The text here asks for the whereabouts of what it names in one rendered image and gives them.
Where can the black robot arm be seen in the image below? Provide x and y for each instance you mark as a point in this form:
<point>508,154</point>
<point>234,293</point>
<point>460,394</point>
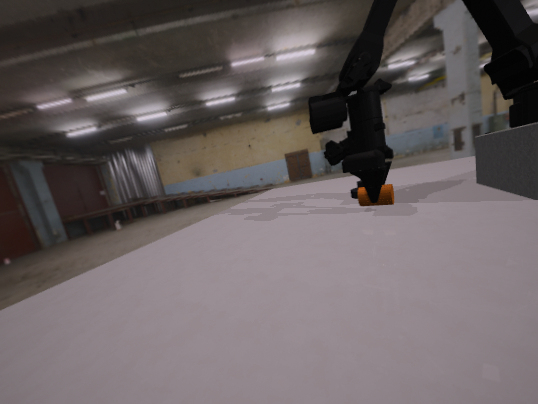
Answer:
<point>507,27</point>

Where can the orange knob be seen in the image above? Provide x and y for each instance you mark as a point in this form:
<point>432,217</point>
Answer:
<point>386,196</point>

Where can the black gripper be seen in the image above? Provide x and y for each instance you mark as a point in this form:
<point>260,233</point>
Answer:
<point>368,162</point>

